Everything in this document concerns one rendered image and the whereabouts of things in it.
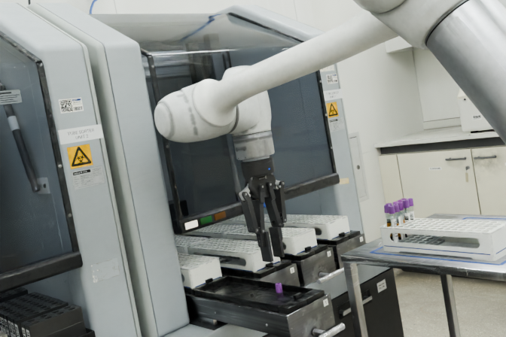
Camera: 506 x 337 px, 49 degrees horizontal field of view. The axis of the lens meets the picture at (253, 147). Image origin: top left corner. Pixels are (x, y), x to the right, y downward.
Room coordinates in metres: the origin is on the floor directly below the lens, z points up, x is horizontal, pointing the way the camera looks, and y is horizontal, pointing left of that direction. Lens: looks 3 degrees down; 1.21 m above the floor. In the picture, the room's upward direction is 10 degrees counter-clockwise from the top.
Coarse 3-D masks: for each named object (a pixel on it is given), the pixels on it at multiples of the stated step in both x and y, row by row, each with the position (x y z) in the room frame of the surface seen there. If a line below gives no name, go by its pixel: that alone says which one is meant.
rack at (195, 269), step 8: (184, 256) 1.53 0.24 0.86; (192, 256) 1.52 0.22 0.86; (200, 256) 1.50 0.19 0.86; (184, 264) 1.44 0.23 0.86; (192, 264) 1.43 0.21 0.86; (200, 264) 1.41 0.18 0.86; (208, 264) 1.41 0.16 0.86; (216, 264) 1.43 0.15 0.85; (184, 272) 1.39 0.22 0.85; (192, 272) 1.38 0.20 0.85; (200, 272) 1.40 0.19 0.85; (208, 272) 1.41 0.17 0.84; (216, 272) 1.43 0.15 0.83; (184, 280) 1.40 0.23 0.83; (192, 280) 1.38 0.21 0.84; (200, 280) 1.39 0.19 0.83; (192, 288) 1.38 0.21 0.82
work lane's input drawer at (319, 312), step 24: (216, 288) 1.38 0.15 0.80; (240, 288) 1.35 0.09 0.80; (264, 288) 1.32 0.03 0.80; (288, 288) 1.26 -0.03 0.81; (192, 312) 1.36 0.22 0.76; (216, 312) 1.28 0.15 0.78; (240, 312) 1.21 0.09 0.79; (264, 312) 1.15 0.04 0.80; (288, 312) 1.11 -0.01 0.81; (312, 312) 1.15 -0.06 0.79; (288, 336) 1.11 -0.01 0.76; (312, 336) 1.14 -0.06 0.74
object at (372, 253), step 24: (432, 216) 1.69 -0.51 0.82; (456, 216) 1.63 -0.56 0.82; (480, 216) 1.58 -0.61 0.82; (504, 216) 1.54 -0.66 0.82; (384, 264) 1.33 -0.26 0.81; (408, 264) 1.27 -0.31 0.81; (432, 264) 1.23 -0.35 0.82; (456, 264) 1.20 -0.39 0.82; (480, 264) 1.17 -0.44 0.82; (504, 264) 1.14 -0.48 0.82; (360, 312) 1.42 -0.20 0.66; (456, 312) 1.70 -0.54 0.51; (360, 336) 1.42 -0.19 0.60; (456, 336) 1.68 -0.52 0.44
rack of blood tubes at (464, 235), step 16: (416, 224) 1.36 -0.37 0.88; (432, 224) 1.34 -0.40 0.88; (448, 224) 1.31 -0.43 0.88; (464, 224) 1.28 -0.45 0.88; (480, 224) 1.27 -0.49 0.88; (496, 224) 1.24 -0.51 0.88; (384, 240) 1.39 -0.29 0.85; (400, 240) 1.38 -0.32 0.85; (416, 240) 1.36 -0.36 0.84; (432, 240) 1.34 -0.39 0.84; (448, 240) 1.36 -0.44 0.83; (464, 240) 1.33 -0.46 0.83; (480, 240) 1.19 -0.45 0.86; (496, 240) 1.19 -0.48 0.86; (448, 256) 1.26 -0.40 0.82; (464, 256) 1.23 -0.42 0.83; (480, 256) 1.20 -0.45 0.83; (496, 256) 1.18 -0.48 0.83
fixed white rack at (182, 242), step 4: (176, 236) 1.85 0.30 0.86; (180, 236) 1.84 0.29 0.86; (184, 236) 1.81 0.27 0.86; (188, 236) 1.80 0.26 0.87; (192, 236) 1.79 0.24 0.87; (176, 240) 1.79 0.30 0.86; (180, 240) 1.77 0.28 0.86; (184, 240) 1.76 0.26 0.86; (188, 240) 1.74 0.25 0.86; (192, 240) 1.74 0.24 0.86; (196, 240) 1.73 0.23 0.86; (200, 240) 1.71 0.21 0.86; (204, 240) 1.72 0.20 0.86; (176, 244) 1.70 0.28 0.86; (180, 244) 1.71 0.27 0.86; (184, 244) 1.69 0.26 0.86; (188, 244) 1.68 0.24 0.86; (192, 244) 1.69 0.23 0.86; (180, 248) 1.67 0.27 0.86; (184, 248) 1.67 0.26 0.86; (180, 252) 1.68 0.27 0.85; (184, 252) 1.67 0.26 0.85
